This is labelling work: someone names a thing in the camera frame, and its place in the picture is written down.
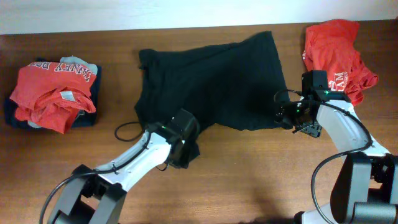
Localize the black t-shirt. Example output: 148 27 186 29
134 30 290 169

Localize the red RAM t-shirt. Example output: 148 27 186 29
302 19 379 106

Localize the navy folded t-shirt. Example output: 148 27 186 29
3 56 102 130

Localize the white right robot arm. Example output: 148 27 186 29
274 70 397 223

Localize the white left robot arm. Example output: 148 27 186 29
42 109 200 223

